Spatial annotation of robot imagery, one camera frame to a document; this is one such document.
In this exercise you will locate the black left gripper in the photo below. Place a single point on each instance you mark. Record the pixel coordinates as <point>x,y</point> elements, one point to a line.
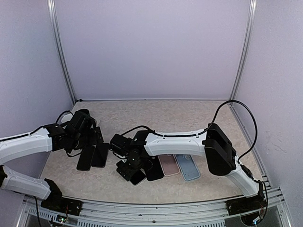
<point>93,140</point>

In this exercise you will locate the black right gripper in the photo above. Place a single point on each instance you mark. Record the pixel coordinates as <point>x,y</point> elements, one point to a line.
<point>126,173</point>

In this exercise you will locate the purple edged dark phone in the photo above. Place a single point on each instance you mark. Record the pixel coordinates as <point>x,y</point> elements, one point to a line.
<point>100,155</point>

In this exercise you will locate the light blue phone case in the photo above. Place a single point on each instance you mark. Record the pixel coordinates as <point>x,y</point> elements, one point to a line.
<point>187,167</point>

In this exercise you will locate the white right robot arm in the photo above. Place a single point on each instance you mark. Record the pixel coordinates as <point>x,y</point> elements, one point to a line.
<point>213,144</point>

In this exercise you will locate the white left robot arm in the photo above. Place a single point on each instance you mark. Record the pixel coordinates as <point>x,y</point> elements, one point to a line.
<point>46,138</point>

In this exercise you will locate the black phone case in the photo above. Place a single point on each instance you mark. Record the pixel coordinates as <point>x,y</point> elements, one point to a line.
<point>153,170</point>

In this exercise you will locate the pink phone case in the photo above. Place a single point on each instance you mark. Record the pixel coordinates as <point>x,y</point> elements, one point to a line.
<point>169,165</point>

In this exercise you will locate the black cup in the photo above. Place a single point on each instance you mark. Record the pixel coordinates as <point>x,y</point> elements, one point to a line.
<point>86,111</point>

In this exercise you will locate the light blue white cup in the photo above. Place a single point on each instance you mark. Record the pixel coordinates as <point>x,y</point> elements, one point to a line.
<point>67,117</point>

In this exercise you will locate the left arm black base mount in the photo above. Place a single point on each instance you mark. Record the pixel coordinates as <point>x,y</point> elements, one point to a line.
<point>61,204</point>

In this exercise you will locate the aluminium front rail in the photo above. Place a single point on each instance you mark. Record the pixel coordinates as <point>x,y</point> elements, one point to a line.
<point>213,213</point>

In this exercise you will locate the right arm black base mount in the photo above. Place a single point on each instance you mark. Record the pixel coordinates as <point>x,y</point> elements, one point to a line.
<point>245,204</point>

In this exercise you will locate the left aluminium frame post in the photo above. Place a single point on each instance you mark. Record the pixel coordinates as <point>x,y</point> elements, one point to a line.
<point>59,47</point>

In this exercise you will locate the aluminium frame post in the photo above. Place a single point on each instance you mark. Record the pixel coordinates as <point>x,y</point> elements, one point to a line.
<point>245,48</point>
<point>59,47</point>

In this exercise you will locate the right aluminium frame post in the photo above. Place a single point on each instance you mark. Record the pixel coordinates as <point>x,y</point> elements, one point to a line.
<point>245,48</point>

